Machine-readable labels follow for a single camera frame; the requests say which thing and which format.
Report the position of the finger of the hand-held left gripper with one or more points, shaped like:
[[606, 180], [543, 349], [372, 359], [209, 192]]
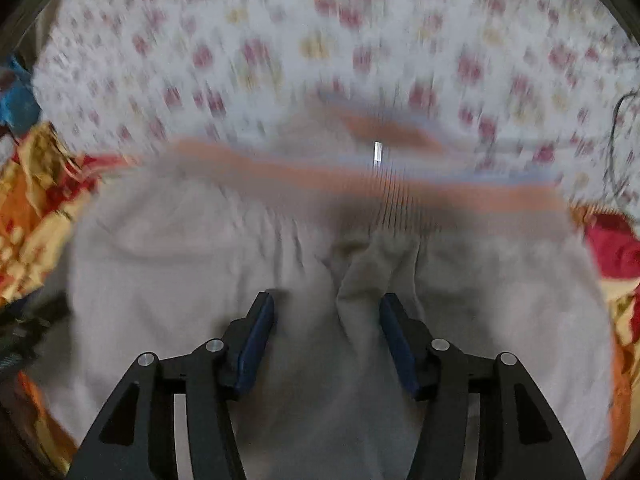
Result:
[[25, 332]]

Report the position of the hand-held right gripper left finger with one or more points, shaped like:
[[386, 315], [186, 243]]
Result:
[[255, 347]]

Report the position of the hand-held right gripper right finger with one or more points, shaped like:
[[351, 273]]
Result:
[[400, 347]]

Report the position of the beige jacket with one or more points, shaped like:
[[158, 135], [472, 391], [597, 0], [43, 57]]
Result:
[[310, 260]]

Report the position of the blue plastic bag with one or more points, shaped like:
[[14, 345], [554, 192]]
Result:
[[17, 97]]

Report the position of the white floral quilt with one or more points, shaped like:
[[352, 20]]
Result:
[[300, 35]]

